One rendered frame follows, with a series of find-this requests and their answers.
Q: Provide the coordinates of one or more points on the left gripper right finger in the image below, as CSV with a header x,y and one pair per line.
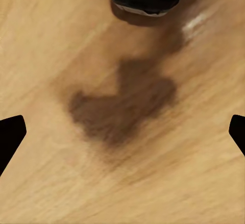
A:
x,y
237,131

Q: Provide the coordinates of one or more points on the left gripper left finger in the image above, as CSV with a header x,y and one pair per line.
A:
x,y
12,132

